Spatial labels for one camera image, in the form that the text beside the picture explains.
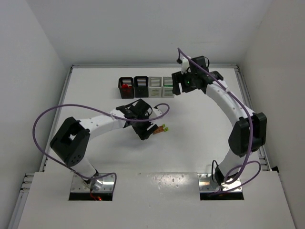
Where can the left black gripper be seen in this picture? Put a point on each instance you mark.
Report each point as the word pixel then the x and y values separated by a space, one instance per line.
pixel 143 131

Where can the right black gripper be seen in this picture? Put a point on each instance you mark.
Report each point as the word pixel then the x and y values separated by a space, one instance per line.
pixel 176 83

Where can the brown lego brick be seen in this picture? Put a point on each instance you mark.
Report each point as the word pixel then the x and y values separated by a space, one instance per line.
pixel 159 130

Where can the lime lego brick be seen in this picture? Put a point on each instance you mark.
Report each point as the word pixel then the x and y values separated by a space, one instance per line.
pixel 155 92

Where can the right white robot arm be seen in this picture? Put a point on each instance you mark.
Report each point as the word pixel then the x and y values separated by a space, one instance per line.
pixel 249 128

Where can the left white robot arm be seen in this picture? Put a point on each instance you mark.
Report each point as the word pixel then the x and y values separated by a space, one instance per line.
pixel 71 140

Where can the white slotted container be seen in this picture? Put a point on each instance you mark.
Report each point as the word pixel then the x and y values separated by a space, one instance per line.
pixel 167 88
pixel 155 82

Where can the black slotted container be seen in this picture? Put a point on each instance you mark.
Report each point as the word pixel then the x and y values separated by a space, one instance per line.
pixel 126 93
pixel 141 87

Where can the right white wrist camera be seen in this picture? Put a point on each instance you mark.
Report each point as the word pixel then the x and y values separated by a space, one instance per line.
pixel 185 66

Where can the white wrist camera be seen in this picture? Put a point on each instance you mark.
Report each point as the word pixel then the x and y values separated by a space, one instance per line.
pixel 156 114
pixel 185 66

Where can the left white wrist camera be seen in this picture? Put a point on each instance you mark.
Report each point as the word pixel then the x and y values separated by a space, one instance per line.
pixel 156 114

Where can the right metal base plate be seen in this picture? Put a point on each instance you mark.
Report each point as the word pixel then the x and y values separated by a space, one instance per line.
pixel 207 185

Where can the metal base plate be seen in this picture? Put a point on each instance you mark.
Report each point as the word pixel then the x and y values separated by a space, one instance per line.
pixel 207 185
pixel 102 185

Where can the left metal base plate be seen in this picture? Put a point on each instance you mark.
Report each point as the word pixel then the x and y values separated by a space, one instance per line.
pixel 102 185

